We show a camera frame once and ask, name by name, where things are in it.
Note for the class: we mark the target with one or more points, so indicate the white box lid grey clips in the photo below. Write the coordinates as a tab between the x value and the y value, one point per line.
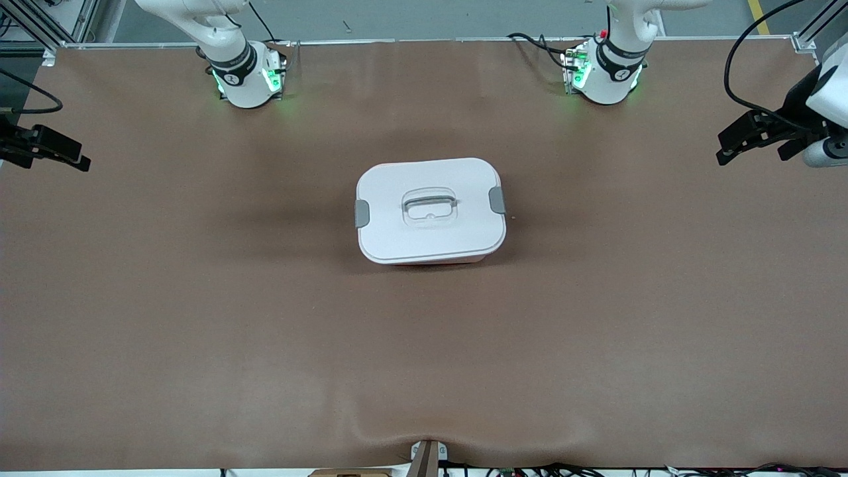
397	238

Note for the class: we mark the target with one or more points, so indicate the pink plastic storage box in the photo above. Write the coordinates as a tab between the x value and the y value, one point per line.
440	263

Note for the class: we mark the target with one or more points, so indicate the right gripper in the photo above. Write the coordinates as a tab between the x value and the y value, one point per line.
12	141

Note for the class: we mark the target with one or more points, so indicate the brown table mat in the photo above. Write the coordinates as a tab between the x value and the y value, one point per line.
424	364

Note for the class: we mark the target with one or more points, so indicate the aluminium frame profile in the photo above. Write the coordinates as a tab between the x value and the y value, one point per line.
33	23
821	20

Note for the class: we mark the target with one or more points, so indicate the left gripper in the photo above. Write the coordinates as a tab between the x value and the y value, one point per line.
797	103

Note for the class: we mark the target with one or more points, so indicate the silver table edge rail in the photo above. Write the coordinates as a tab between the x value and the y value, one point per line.
430	40

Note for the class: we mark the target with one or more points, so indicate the metal and wood table clamp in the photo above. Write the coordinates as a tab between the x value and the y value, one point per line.
424	460

